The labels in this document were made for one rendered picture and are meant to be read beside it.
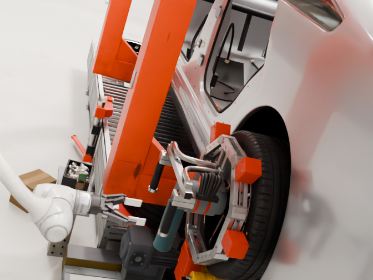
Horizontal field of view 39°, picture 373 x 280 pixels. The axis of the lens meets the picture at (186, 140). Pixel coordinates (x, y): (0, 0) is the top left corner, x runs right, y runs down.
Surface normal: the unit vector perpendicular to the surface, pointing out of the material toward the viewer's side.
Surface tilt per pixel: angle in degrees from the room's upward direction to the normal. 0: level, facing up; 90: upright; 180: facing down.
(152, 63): 90
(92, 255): 0
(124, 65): 90
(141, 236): 0
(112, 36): 90
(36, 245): 0
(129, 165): 90
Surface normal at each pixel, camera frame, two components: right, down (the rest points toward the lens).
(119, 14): 0.18, 0.43
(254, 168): 0.36, -0.47
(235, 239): 0.30, -0.88
